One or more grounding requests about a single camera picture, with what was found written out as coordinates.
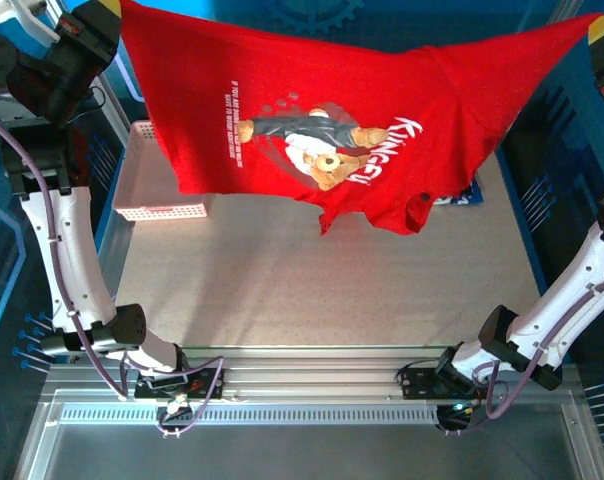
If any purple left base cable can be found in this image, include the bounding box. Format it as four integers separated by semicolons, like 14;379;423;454
154;355;227;440

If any circuit board with LEDs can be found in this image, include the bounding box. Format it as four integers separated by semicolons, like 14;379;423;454
441;399;479;422

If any slotted grey cable duct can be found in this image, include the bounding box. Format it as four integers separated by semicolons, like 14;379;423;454
59;403;443;426

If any pink perforated plastic basket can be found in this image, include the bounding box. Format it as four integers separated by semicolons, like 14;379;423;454
112;119;216;222

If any aluminium frame post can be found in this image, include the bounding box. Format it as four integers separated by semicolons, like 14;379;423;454
544;0;586;24
95;69;136;151

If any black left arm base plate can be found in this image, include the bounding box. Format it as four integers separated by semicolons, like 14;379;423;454
134;367;227;401

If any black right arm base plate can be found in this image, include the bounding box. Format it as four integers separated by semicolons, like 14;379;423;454
395;367;492;401

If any red printed t-shirt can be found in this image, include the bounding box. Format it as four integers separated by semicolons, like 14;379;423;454
119;0;604;236

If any aluminium mounting rail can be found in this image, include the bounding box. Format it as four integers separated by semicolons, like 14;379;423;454
46;344;578;404

